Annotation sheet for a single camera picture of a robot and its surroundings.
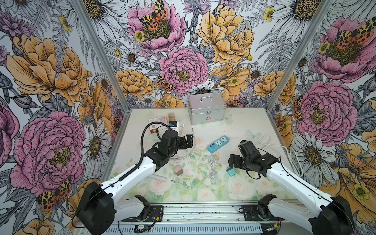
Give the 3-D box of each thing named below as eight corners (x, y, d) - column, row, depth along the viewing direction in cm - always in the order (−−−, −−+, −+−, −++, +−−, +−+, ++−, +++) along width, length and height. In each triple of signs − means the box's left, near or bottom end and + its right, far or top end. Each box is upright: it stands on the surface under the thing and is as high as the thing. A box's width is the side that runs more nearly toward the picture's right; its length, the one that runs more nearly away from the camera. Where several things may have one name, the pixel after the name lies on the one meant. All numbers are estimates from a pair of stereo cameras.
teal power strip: (210, 153, 98) (210, 151, 95) (206, 149, 100) (206, 146, 98) (229, 140, 104) (230, 138, 102) (225, 136, 107) (226, 134, 104)
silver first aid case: (191, 126, 114) (191, 110, 101) (188, 109, 125) (187, 94, 113) (225, 122, 116) (229, 106, 104) (219, 106, 128) (222, 90, 115)
